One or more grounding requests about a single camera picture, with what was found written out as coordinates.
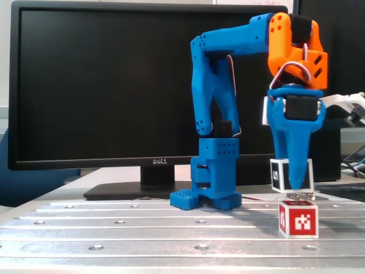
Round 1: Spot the black cube with white marker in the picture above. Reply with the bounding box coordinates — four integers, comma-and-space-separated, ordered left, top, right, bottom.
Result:
270, 158, 314, 192

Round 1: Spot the black Dell monitor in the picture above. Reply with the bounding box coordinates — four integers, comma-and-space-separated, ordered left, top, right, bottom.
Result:
7, 0, 289, 201

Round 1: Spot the red white wrist servo cable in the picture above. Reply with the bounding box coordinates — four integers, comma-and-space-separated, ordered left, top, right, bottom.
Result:
269, 42, 314, 102

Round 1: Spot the plain black monitor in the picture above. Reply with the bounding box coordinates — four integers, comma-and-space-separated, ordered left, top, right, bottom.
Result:
295, 0, 365, 182

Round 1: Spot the red cube with white marker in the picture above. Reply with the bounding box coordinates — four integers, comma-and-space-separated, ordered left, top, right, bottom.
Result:
278, 199, 319, 239

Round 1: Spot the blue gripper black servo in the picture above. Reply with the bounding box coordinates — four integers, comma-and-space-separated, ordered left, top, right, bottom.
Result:
267, 87, 327, 190

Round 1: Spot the aluminium slotted base plate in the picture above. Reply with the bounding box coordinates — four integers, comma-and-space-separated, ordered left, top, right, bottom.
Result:
0, 198, 365, 269

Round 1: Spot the black desk cable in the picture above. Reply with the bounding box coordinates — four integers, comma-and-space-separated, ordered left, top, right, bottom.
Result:
341, 158, 365, 179

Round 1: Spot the thin multicoloured wire bundle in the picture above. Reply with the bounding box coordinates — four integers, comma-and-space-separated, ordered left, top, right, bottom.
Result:
132, 196, 169, 202

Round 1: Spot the red white upper-arm servo cable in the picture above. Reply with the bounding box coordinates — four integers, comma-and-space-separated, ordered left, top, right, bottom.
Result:
226, 54, 243, 139

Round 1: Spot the small motor controller board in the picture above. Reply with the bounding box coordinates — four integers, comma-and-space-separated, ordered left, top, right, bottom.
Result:
285, 192, 315, 201

